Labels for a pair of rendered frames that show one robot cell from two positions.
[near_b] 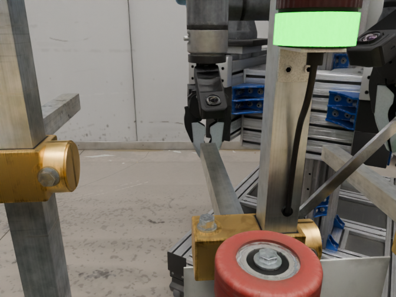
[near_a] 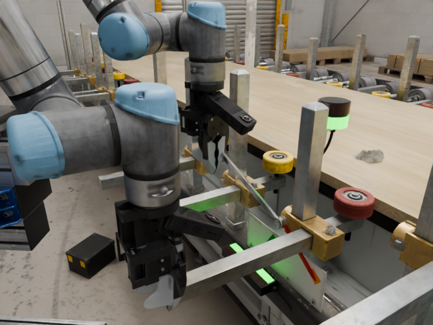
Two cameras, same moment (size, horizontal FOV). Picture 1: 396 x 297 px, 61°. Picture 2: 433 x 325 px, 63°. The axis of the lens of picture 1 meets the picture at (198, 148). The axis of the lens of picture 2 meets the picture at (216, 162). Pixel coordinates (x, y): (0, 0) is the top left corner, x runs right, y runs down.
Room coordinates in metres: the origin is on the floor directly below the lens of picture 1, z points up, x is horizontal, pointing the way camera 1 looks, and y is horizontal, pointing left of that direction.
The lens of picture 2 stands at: (0.75, 0.41, 1.27)
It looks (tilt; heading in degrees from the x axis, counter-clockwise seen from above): 24 degrees down; 244
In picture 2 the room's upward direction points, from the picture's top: straight up
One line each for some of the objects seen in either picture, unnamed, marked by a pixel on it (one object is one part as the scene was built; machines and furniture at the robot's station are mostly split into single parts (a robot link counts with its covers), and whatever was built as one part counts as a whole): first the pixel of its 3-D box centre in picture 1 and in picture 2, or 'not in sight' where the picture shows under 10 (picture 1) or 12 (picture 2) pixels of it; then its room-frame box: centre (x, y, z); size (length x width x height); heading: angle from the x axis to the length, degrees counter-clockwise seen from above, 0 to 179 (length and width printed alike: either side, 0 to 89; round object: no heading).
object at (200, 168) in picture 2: not in sight; (198, 158); (0.35, -0.56, 0.82); 0.13 x 0.06 x 0.05; 95
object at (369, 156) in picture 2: not in sight; (372, 153); (0.01, -0.20, 0.91); 0.09 x 0.07 x 0.02; 178
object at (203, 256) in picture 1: (254, 246); (310, 229); (0.31, -0.06, 0.85); 0.13 x 0.06 x 0.05; 95
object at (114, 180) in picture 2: not in sight; (173, 167); (0.45, -0.53, 0.82); 0.43 x 0.03 x 0.04; 5
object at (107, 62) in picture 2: not in sight; (109, 77); (0.44, -1.58, 0.92); 0.03 x 0.03 x 0.48; 5
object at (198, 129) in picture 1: (198, 138); (161, 297); (0.65, 0.00, 0.86); 0.06 x 0.03 x 0.09; 5
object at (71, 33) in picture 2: not in sight; (75, 63); (0.52, -2.58, 0.87); 0.03 x 0.03 x 0.48; 5
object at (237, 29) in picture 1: (235, 23); not in sight; (1.21, -0.13, 1.09); 0.15 x 0.15 x 0.10
